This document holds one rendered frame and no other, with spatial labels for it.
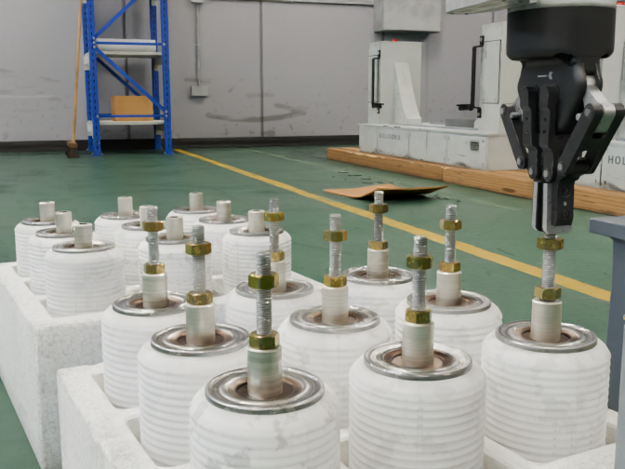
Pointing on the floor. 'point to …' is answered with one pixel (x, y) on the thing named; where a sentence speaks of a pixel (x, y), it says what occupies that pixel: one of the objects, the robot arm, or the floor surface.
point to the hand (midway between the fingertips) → (552, 206)
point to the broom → (75, 94)
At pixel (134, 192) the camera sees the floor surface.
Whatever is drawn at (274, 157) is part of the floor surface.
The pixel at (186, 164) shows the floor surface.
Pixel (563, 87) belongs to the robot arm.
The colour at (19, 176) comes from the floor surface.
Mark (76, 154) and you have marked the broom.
